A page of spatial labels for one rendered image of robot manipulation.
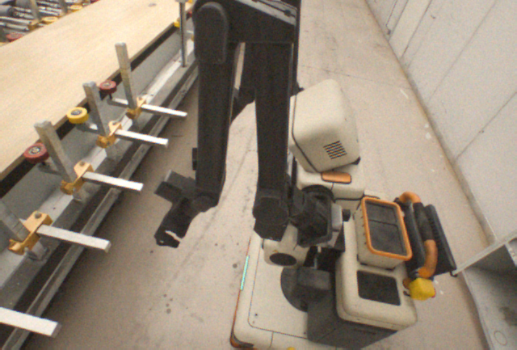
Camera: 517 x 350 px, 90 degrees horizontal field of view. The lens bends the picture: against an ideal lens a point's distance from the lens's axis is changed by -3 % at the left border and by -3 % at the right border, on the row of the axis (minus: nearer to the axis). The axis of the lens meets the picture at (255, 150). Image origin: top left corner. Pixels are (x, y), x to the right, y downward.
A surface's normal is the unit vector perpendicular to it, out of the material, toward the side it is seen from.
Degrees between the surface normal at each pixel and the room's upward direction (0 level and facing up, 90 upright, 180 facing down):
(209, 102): 89
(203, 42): 90
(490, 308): 0
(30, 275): 0
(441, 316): 0
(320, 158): 90
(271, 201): 90
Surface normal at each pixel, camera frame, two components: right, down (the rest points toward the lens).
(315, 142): -0.16, 0.67
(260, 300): 0.14, -0.71
